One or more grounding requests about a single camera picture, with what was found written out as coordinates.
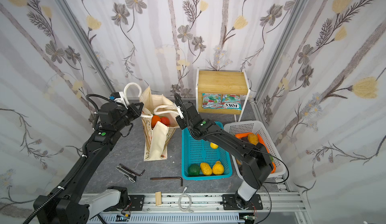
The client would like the floral canvas tote bag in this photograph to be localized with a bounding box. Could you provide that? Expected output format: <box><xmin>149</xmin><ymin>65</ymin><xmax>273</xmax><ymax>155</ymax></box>
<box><xmin>123</xmin><ymin>83</ymin><xmax>179</xmax><ymax>162</ymax></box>

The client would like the red tomato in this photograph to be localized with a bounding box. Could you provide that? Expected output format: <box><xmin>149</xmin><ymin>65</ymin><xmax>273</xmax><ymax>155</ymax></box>
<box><xmin>160</xmin><ymin>117</ymin><xmax>170</xmax><ymax>126</ymax></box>

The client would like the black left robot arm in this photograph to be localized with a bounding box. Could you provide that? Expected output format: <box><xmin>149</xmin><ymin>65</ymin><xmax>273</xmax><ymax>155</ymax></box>
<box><xmin>24</xmin><ymin>102</ymin><xmax>144</xmax><ymax>224</ymax></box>

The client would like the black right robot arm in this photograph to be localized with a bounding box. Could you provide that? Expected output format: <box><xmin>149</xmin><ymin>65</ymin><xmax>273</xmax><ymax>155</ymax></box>
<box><xmin>174</xmin><ymin>93</ymin><xmax>273</xmax><ymax>210</ymax></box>

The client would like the cherry mint candy bag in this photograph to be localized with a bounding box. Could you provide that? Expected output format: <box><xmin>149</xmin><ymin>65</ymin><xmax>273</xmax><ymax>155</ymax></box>
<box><xmin>202</xmin><ymin>93</ymin><xmax>222</xmax><ymax>109</ymax></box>

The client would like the Fox's mint blossom candy bag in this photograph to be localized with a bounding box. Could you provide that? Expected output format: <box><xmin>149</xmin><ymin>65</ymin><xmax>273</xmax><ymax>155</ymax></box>
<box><xmin>222</xmin><ymin>94</ymin><xmax>242</xmax><ymax>111</ymax></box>

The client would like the teal plastic basket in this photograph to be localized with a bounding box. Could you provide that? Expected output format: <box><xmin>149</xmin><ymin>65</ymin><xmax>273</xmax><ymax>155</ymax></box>
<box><xmin>182</xmin><ymin>129</ymin><xmax>233</xmax><ymax>181</ymax></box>

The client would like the small yellow lemon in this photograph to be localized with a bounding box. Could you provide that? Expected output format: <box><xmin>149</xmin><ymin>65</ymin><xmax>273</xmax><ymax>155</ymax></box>
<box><xmin>210</xmin><ymin>142</ymin><xmax>219</xmax><ymax>149</ymax></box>

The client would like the orange carrot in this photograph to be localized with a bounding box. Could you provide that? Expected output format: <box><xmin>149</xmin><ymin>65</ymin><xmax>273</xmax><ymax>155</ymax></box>
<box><xmin>235</xmin><ymin>132</ymin><xmax>251</xmax><ymax>139</ymax></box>
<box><xmin>257</xmin><ymin>134</ymin><xmax>270</xmax><ymax>153</ymax></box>

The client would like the green avocado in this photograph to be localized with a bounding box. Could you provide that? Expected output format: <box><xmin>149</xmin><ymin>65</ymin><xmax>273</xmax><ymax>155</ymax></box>
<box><xmin>188</xmin><ymin>164</ymin><xmax>201</xmax><ymax>177</ymax></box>

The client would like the yellow corn cob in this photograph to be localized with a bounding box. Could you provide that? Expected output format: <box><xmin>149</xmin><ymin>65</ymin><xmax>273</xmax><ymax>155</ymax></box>
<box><xmin>200</xmin><ymin>163</ymin><xmax>213</xmax><ymax>176</ymax></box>

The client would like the black metal clamp tool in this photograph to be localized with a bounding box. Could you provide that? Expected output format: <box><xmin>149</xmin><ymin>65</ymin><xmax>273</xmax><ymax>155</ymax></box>
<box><xmin>116</xmin><ymin>164</ymin><xmax>145</xmax><ymax>183</ymax></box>

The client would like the white wooden shelf rack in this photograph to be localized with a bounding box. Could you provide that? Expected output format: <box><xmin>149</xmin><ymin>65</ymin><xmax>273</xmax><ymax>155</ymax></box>
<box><xmin>196</xmin><ymin>69</ymin><xmax>251</xmax><ymax>122</ymax></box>

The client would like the large yellow citrus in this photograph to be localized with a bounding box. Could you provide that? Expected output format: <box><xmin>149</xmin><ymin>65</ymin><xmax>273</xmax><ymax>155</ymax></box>
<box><xmin>212</xmin><ymin>161</ymin><xmax>225</xmax><ymax>175</ymax></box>

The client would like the white plastic basket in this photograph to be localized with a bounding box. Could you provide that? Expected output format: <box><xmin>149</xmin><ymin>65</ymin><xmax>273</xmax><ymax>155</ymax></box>
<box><xmin>224</xmin><ymin>120</ymin><xmax>287</xmax><ymax>178</ymax></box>

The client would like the large black allen key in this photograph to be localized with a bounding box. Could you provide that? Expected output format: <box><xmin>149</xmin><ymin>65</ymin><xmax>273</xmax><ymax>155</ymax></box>
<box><xmin>150</xmin><ymin>177</ymin><xmax>184</xmax><ymax>187</ymax></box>

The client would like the small wooden block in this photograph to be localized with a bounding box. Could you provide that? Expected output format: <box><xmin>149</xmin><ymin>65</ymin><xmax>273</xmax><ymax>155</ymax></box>
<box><xmin>155</xmin><ymin>191</ymin><xmax>162</xmax><ymax>206</ymax></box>

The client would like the orange pumpkin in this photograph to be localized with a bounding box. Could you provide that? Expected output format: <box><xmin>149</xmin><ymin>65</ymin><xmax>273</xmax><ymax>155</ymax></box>
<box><xmin>271</xmin><ymin>162</ymin><xmax>276</xmax><ymax>174</ymax></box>

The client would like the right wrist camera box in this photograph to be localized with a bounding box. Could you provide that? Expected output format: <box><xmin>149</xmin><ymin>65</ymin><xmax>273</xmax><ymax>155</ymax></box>
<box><xmin>176</xmin><ymin>106</ymin><xmax>184</xmax><ymax>119</ymax></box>

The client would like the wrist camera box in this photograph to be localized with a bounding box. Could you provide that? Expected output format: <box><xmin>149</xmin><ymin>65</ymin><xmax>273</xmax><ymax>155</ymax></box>
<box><xmin>109</xmin><ymin>92</ymin><xmax>128</xmax><ymax>107</ymax></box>
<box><xmin>176</xmin><ymin>106</ymin><xmax>184</xmax><ymax>119</ymax></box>

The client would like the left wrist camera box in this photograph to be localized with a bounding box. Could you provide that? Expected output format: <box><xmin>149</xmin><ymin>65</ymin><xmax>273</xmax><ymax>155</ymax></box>
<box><xmin>109</xmin><ymin>92</ymin><xmax>128</xmax><ymax>107</ymax></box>

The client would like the white coiled cable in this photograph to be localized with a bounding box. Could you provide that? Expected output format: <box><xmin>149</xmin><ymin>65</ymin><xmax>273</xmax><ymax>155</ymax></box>
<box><xmin>177</xmin><ymin>186</ymin><xmax>194</xmax><ymax>213</ymax></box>

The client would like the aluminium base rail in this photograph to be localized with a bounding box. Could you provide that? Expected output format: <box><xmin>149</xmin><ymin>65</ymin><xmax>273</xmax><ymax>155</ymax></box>
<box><xmin>88</xmin><ymin>192</ymin><xmax>312</xmax><ymax>224</ymax></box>

